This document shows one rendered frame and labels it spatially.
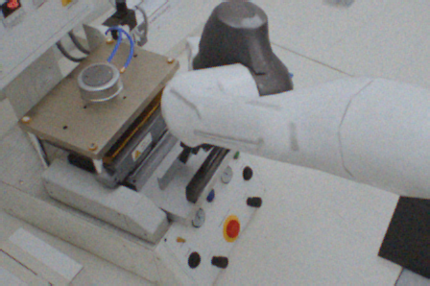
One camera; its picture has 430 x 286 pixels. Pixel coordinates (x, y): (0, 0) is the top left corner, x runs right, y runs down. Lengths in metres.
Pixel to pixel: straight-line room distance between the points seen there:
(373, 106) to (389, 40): 1.26
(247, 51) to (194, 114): 0.12
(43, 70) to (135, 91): 0.22
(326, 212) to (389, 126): 0.82
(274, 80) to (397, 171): 0.30
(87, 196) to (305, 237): 0.49
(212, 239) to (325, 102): 0.68
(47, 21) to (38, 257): 0.47
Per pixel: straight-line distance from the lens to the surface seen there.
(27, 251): 1.22
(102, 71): 1.05
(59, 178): 1.09
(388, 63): 1.66
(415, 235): 1.20
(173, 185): 1.06
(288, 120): 0.54
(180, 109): 0.68
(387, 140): 0.47
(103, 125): 1.00
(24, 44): 1.08
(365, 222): 1.28
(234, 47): 0.73
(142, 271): 1.18
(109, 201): 1.03
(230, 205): 1.20
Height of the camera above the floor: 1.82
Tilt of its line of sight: 46 degrees down
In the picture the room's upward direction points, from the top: straight up
